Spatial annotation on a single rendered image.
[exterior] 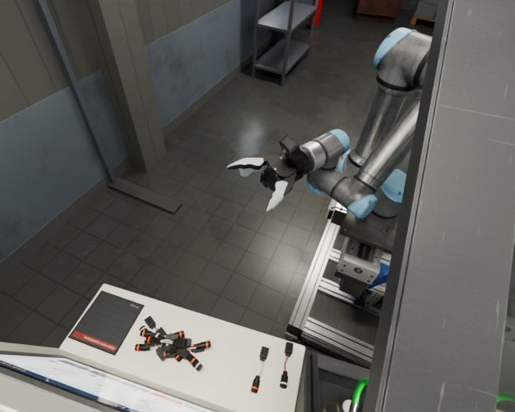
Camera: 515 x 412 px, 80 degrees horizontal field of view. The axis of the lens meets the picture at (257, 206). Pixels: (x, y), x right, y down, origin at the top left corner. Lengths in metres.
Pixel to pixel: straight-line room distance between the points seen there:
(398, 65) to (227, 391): 0.99
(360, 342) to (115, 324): 1.31
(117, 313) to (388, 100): 1.05
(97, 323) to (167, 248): 1.35
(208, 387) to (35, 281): 1.81
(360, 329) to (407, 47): 1.49
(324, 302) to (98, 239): 1.70
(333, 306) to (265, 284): 0.51
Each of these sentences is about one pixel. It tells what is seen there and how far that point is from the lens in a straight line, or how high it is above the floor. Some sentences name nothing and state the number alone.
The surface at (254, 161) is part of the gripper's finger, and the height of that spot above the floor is 1.47.
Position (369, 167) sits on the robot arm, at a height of 1.43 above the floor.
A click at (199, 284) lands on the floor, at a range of 2.21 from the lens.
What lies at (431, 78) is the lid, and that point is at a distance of 0.39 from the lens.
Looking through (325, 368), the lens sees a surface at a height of 0.95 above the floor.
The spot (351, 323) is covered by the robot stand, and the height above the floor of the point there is 0.21.
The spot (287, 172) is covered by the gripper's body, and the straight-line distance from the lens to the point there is 0.74.
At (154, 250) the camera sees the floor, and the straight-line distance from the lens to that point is 2.41.
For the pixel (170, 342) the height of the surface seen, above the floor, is 1.01.
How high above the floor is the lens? 1.95
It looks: 48 degrees down
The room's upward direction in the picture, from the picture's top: 5 degrees clockwise
